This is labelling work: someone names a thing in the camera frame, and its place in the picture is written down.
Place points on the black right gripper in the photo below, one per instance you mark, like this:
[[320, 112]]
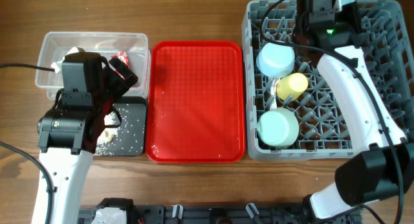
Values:
[[350, 13]]

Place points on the clear plastic storage box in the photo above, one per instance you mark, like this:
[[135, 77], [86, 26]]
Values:
[[135, 45]]

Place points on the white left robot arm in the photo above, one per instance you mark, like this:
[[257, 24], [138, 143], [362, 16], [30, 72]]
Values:
[[69, 131]]

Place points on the green bowl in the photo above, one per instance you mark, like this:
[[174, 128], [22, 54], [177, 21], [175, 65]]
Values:
[[278, 128]]

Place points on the grey dishwasher rack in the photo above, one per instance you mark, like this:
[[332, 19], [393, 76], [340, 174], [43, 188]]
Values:
[[323, 132]]

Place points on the white napkin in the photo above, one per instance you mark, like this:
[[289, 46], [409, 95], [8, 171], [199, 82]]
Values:
[[57, 66]]

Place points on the red strawberry cake wrapper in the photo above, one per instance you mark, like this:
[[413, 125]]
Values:
[[121, 59]]

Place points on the yellow cup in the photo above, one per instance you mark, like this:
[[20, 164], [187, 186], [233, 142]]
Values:
[[294, 84]]

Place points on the rice and peanut waste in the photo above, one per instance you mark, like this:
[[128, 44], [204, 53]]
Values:
[[111, 136]]

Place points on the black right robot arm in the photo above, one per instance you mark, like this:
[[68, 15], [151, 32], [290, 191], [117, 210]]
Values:
[[382, 163]]

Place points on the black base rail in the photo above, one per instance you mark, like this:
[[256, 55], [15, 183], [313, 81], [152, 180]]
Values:
[[285, 213]]

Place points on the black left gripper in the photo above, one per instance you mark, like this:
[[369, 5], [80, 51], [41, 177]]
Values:
[[121, 86]]

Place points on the light blue small bowl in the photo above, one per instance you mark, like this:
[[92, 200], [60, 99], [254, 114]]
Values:
[[275, 61]]

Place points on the red plastic tray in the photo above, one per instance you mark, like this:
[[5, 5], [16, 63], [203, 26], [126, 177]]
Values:
[[196, 110]]

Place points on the black waste bin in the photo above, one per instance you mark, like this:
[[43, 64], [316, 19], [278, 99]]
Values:
[[132, 127]]

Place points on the white plastic fork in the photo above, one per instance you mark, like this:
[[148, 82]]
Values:
[[273, 92]]

